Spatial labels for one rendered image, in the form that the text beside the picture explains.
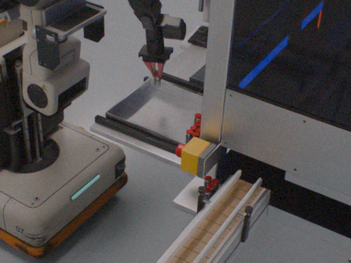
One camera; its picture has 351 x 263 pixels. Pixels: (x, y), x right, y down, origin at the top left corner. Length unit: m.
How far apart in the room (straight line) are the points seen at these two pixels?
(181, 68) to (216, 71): 0.71
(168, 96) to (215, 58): 0.59
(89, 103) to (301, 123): 2.26
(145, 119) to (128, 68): 1.98
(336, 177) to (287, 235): 0.28
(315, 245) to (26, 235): 1.29
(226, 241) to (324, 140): 0.35
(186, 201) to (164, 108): 0.45
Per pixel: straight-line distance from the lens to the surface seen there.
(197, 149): 1.78
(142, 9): 2.00
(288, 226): 1.89
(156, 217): 3.05
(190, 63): 2.45
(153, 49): 2.11
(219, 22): 1.64
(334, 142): 1.66
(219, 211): 1.75
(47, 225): 2.73
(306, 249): 1.91
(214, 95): 1.74
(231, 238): 1.68
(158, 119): 2.14
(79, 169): 2.88
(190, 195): 1.86
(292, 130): 1.69
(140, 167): 3.32
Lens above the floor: 2.13
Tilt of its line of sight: 37 degrees down
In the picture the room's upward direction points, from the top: 3 degrees clockwise
